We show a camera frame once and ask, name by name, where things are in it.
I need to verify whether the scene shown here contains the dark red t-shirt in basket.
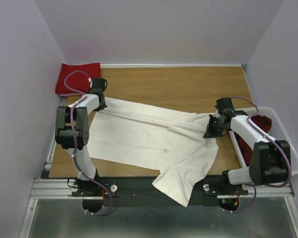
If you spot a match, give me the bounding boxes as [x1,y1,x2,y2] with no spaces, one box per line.
[234,115,272,166]

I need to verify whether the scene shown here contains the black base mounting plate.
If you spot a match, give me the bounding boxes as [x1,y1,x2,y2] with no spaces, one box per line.
[67,175,248,214]

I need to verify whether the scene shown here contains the folded red t-shirt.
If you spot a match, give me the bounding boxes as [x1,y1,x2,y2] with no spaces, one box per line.
[55,63,101,94]

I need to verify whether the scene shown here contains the white rear table edge strip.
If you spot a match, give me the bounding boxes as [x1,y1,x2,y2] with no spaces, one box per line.
[100,63,246,68]

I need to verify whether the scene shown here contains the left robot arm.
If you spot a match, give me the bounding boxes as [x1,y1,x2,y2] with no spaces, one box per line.
[55,78,107,196]

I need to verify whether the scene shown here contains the white plastic laundry basket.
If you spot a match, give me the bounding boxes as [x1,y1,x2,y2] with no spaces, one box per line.
[229,107,298,176]

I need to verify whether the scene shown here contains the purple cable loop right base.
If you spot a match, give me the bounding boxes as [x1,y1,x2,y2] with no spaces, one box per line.
[221,186,257,214]

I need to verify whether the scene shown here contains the aluminium rail left side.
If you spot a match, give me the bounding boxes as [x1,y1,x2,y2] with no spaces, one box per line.
[41,98,67,178]

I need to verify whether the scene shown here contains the white t-shirt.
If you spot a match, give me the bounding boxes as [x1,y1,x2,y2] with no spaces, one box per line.
[87,98,218,206]

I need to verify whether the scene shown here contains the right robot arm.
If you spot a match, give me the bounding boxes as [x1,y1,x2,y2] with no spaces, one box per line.
[203,97,292,194]

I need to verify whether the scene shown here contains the aluminium front frame rail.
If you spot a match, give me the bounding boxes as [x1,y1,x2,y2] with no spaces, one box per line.
[29,177,75,200]

